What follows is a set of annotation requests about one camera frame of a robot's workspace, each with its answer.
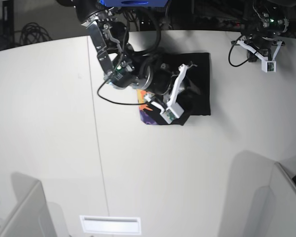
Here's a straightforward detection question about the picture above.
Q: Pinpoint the coiled black cable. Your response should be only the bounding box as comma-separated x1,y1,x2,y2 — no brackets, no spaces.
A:
19,22,52,45

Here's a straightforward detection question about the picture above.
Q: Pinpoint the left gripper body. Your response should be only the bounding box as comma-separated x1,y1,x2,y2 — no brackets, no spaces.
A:
246,36,276,60

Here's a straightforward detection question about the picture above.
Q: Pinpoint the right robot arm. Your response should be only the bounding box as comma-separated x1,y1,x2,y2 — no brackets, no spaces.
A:
73,0,195,113

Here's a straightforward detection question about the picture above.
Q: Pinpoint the blue box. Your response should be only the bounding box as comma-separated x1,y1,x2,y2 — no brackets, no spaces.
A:
99,0,168,7

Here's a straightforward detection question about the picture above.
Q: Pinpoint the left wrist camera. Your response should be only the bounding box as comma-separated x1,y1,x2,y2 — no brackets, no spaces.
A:
261,60,277,73

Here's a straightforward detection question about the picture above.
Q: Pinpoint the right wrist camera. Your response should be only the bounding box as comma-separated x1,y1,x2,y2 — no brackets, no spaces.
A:
160,102,184,124

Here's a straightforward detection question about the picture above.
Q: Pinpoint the white partition left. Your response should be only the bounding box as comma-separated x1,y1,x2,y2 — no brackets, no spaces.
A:
0,180,57,237

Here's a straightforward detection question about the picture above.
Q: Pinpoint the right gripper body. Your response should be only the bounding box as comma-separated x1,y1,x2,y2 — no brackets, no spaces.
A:
135,61,180,96

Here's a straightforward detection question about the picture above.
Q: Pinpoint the white partition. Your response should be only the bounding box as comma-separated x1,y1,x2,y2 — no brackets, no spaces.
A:
267,162,296,237
0,180,57,237

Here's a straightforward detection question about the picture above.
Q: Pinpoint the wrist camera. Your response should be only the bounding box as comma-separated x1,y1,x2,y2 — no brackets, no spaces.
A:
160,102,184,124
261,60,277,73

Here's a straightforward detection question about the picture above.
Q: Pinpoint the power strip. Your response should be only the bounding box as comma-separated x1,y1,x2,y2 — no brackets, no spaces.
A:
214,19,243,28

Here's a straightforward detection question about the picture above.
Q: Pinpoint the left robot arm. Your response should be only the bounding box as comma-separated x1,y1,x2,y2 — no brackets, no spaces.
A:
240,0,289,59

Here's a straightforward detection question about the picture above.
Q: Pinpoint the white partition right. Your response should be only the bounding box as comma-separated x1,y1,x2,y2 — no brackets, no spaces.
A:
267,162,296,237

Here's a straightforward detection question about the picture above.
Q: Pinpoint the black T-shirt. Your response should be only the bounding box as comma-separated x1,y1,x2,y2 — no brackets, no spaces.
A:
139,52,211,125

